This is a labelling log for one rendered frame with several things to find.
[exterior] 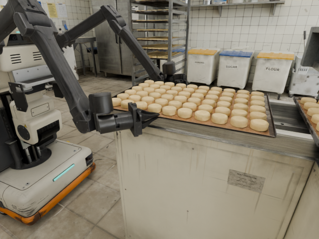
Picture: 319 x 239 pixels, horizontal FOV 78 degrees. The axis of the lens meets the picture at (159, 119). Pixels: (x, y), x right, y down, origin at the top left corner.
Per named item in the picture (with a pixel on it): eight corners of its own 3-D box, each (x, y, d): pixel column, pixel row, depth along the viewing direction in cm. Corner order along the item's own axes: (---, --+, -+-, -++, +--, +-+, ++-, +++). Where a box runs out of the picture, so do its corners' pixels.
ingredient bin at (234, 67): (214, 91, 397) (219, 51, 364) (221, 84, 447) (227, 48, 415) (242, 95, 373) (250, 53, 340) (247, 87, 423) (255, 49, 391)
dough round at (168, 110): (165, 109, 73) (165, 104, 72) (178, 112, 71) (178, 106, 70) (159, 114, 69) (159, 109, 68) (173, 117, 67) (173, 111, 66)
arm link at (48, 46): (44, 24, 72) (10, 19, 63) (51, 13, 69) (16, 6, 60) (100, 128, 72) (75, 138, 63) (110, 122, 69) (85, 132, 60)
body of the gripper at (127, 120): (138, 107, 61) (114, 111, 58) (140, 136, 65) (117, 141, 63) (133, 101, 66) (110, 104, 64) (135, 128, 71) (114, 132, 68)
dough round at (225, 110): (211, 112, 70) (212, 107, 70) (224, 111, 72) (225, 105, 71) (219, 118, 66) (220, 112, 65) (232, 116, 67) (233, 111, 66)
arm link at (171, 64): (160, 80, 122) (155, 86, 115) (156, 61, 116) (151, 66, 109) (179, 79, 118) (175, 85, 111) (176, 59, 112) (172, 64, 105)
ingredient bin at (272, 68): (248, 96, 370) (257, 53, 337) (253, 87, 419) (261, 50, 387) (282, 101, 345) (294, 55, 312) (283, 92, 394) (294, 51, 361)
